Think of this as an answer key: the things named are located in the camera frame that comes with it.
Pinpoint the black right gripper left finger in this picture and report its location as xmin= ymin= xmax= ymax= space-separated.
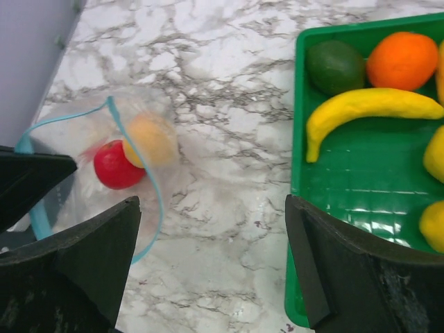
xmin=1 ymin=196 xmax=142 ymax=332

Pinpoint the yellow banana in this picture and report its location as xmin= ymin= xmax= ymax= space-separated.
xmin=306 ymin=88 xmax=443 ymax=163

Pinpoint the metal table edge rail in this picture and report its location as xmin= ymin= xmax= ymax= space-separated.
xmin=31 ymin=0 xmax=87 ymax=115

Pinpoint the peach with green leaf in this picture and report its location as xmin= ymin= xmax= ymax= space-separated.
xmin=122 ymin=112 xmax=179 ymax=169

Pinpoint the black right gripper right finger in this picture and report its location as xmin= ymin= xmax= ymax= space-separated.
xmin=285 ymin=195 xmax=443 ymax=332

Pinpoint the yellow lemon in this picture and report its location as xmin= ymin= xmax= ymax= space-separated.
xmin=419 ymin=200 xmax=444 ymax=253

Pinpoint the yellow apple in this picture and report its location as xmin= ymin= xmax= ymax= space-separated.
xmin=422 ymin=126 xmax=444 ymax=183

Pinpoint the yellow orange mango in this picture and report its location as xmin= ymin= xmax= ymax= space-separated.
xmin=435 ymin=40 xmax=444 ymax=106

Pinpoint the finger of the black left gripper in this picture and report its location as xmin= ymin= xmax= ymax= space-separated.
xmin=1 ymin=145 xmax=77 ymax=232

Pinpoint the green avocado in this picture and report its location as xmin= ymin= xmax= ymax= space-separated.
xmin=305 ymin=40 xmax=366 ymax=96

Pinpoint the red apple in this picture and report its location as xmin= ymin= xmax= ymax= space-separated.
xmin=93 ymin=139 xmax=146 ymax=190

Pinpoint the orange fruit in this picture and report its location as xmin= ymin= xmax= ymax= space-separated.
xmin=366 ymin=32 xmax=438 ymax=91

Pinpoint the clear zip top bag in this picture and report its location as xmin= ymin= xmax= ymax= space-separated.
xmin=15 ymin=87 xmax=180 ymax=261

